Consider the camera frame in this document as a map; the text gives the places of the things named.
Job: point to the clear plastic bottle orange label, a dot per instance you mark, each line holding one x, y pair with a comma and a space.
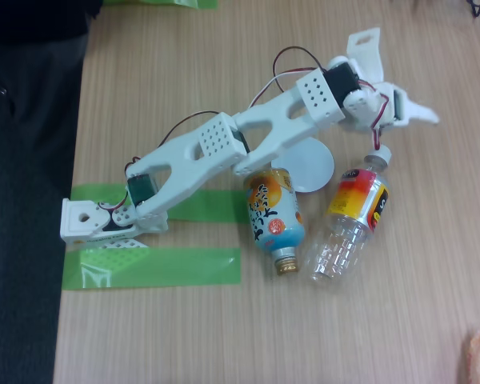
356, 192

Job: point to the orange blue aluminium bottle can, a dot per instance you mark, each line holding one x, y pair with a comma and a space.
272, 212

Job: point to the small white round plate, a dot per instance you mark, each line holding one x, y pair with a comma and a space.
312, 168

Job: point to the green plastic sheet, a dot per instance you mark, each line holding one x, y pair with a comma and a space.
164, 3

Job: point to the long green tape strip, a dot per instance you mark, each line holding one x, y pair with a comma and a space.
184, 266

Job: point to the person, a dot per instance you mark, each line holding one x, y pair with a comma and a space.
32, 20

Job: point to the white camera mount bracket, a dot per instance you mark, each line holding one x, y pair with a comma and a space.
368, 56

